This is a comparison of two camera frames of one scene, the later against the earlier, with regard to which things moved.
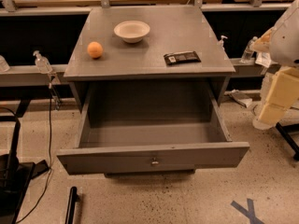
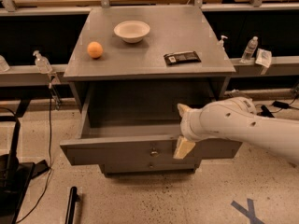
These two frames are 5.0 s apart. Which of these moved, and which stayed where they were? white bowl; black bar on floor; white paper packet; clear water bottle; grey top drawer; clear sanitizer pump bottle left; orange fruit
Moved: grey top drawer
Stayed: clear water bottle; black bar on floor; white bowl; orange fruit; white paper packet; clear sanitizer pump bottle left
